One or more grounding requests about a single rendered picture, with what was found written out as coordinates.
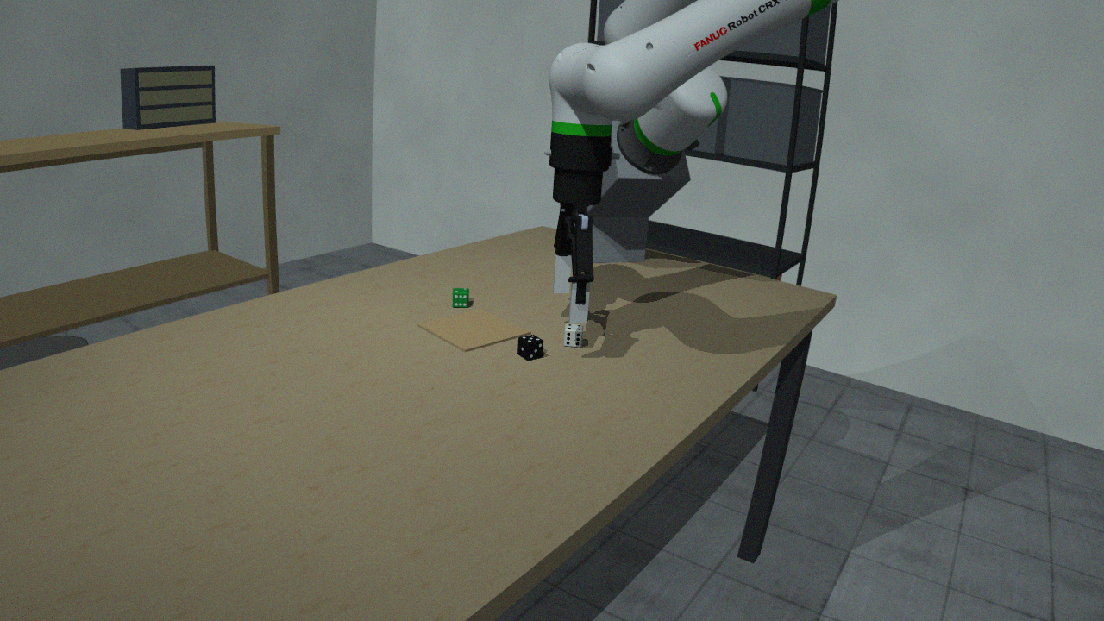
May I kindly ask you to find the white die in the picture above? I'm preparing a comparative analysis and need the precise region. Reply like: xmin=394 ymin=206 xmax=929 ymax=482
xmin=563 ymin=324 xmax=583 ymax=348

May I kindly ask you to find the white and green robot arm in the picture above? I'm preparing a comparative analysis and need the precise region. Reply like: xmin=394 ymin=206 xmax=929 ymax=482
xmin=544 ymin=0 xmax=839 ymax=173

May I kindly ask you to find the tan square mat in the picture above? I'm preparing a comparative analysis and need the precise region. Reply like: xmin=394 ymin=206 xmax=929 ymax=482
xmin=417 ymin=309 xmax=531 ymax=352

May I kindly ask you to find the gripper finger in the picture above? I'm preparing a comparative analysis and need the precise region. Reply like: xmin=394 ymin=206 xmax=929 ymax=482
xmin=564 ymin=214 xmax=594 ymax=323
xmin=553 ymin=203 xmax=572 ymax=293

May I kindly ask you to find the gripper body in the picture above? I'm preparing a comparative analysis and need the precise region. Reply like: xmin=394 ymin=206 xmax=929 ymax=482
xmin=553 ymin=169 xmax=603 ymax=235

